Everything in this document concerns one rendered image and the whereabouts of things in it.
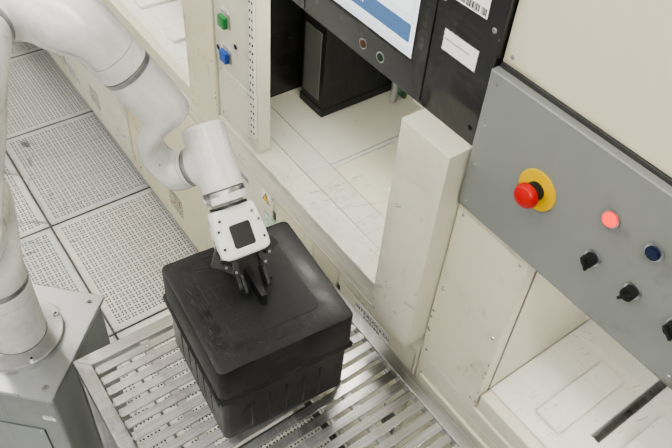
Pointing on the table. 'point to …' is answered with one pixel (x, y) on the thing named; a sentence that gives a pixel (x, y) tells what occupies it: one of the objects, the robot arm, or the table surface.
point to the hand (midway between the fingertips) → (253, 279)
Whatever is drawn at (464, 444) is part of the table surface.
